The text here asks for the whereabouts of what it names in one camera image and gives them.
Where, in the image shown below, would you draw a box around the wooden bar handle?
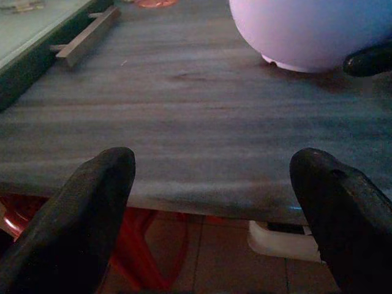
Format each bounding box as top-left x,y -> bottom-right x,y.
48,6 -> 121,68

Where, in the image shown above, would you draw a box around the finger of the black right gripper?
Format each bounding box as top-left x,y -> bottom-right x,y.
342,41 -> 392,77

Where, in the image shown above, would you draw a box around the white round bowl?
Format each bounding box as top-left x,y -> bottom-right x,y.
228,0 -> 392,74

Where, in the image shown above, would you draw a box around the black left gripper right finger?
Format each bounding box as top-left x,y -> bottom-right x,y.
289,148 -> 392,294

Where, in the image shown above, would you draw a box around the white plastic stool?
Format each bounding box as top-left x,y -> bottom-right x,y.
247,220 -> 327,265

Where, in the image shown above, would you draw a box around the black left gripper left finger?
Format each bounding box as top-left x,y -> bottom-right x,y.
0,146 -> 137,294

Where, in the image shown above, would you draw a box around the red round dish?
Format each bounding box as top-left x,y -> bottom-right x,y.
134,0 -> 179,8

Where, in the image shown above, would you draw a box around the red plastic stool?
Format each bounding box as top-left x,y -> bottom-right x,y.
0,195 -> 187,292

